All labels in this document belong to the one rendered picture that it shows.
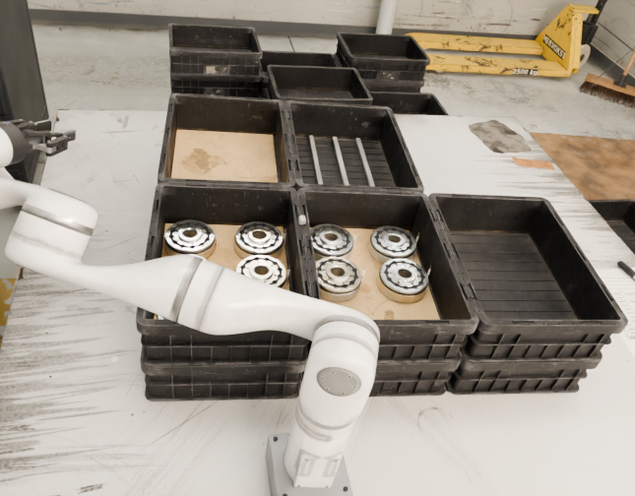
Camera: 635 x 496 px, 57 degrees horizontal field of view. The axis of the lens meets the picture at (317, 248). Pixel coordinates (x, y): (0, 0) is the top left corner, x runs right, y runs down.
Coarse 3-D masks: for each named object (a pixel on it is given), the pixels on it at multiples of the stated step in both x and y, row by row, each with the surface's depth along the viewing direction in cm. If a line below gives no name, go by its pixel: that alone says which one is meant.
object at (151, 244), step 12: (156, 192) 122; (276, 192) 128; (288, 192) 128; (156, 204) 119; (156, 216) 116; (156, 228) 113; (300, 228) 119; (300, 240) 116; (300, 252) 114; (300, 264) 111; (144, 312) 97; (144, 324) 95; (156, 324) 96; (168, 324) 96; (180, 324) 96
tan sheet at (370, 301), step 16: (368, 240) 135; (352, 256) 130; (368, 256) 131; (416, 256) 133; (368, 272) 127; (368, 288) 123; (352, 304) 119; (368, 304) 119; (384, 304) 120; (400, 304) 121; (416, 304) 121; (432, 304) 122
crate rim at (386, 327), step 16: (304, 192) 129; (320, 192) 129; (336, 192) 130; (352, 192) 131; (368, 192) 132; (384, 192) 132; (400, 192) 133; (416, 192) 134; (304, 208) 125; (432, 208) 130; (304, 224) 120; (432, 224) 126; (304, 240) 116; (448, 256) 118; (464, 288) 112; (384, 320) 103; (400, 320) 104; (416, 320) 104; (432, 320) 105; (448, 320) 105; (464, 320) 106
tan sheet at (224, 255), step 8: (168, 224) 130; (208, 224) 132; (216, 224) 132; (224, 232) 130; (232, 232) 131; (224, 240) 128; (232, 240) 129; (216, 248) 126; (224, 248) 126; (232, 248) 127; (216, 256) 124; (224, 256) 125; (232, 256) 125; (280, 256) 127; (224, 264) 123; (232, 264) 123; (288, 288) 120
